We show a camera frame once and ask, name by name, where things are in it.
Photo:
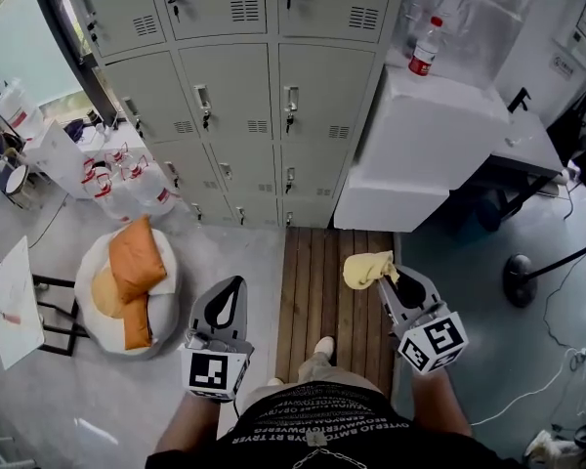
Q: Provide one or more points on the person's right forearm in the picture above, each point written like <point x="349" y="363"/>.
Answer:
<point x="439" y="403"/>

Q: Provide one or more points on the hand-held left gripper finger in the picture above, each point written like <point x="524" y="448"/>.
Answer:
<point x="241" y="311"/>
<point x="202" y="311"/>

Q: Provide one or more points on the white foam box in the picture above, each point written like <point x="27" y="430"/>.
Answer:
<point x="420" y="144"/>

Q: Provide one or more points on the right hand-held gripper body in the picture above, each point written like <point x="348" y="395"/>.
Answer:
<point x="432" y="342"/>

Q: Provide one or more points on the large orange pillow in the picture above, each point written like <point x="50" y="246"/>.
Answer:
<point x="137" y="262"/>

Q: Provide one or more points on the white low cabinet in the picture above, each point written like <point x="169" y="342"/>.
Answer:
<point x="58" y="159"/>

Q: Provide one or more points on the person's black printed shirt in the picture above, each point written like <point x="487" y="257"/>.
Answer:
<point x="332" y="423"/>

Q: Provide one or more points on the white bean bag seat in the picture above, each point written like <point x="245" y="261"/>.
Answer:
<point x="166" y="311"/>

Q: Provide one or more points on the round white stool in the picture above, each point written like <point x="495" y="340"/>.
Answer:
<point x="17" y="181"/>

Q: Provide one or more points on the person's khaki trouser legs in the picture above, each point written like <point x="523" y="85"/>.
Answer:
<point x="322" y="369"/>

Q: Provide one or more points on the black floor fan stand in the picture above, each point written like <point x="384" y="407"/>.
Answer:
<point x="520" y="281"/>

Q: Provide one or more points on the large clear water jug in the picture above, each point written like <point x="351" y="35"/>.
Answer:
<point x="19" y="110"/>
<point x="117" y="154"/>
<point x="105" y="191"/>
<point x="151" y="191"/>

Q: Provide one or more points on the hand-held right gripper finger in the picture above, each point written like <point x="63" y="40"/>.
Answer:
<point x="386" y="301"/>
<point x="427" y="291"/>

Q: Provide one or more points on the grey metal locker doors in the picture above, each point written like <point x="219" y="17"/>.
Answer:
<point x="234" y="91"/>

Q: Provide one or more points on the round tan cushion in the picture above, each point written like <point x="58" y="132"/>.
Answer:
<point x="105" y="293"/>

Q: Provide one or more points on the person's left forearm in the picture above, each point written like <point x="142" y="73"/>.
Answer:
<point x="190" y="423"/>

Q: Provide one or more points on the grey metal desk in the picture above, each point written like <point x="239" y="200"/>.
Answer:
<point x="527" y="144"/>

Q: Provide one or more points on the clear bottle with red cap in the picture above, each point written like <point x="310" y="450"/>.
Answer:
<point x="425" y="52"/>

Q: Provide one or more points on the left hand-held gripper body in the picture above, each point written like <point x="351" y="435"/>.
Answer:
<point x="210" y="369"/>

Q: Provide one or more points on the white board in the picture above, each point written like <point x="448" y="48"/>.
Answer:
<point x="14" y="311"/>

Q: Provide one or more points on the person's white shoe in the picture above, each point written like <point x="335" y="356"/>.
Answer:
<point x="324" y="346"/>
<point x="275" y="381"/>

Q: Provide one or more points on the wooden slat floor mat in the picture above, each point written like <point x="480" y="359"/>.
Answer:
<point x="312" y="281"/>

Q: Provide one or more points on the black desk clamp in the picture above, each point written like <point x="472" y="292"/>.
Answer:
<point x="519" y="99"/>

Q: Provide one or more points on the black hanging jacket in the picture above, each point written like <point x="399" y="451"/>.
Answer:
<point x="581" y="130"/>

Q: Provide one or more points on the yellow cloth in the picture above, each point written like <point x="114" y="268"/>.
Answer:
<point x="366" y="269"/>

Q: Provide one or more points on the black metal stool frame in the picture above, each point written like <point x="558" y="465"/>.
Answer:
<point x="63" y="330"/>

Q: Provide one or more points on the small orange pillow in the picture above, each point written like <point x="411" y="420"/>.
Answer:
<point x="137" y="323"/>

